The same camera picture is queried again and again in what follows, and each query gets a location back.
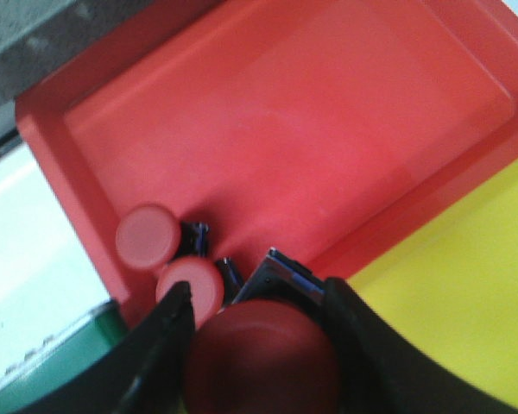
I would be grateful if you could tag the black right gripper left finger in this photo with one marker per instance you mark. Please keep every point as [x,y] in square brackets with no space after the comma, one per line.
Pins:
[141,374]

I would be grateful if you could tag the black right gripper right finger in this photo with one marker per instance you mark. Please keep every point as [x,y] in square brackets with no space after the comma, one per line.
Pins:
[382,372]

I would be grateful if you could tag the red mushroom push button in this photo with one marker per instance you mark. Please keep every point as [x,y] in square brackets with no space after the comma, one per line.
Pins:
[151,235]

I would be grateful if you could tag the green conveyor belt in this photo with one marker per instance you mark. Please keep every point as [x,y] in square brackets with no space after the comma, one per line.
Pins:
[62,356]

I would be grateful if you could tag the red mushroom button yellow tab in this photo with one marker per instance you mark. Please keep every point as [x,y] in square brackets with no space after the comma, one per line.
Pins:
[212,284]

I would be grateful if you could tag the yellow plastic tray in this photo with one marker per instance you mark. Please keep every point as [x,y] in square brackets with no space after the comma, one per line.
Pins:
[451,288]

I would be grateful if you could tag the red plastic tray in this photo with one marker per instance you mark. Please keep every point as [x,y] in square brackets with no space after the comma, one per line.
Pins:
[301,125]

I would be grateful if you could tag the grey speckled stone countertop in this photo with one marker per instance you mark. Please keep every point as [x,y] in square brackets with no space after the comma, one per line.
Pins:
[36,37]

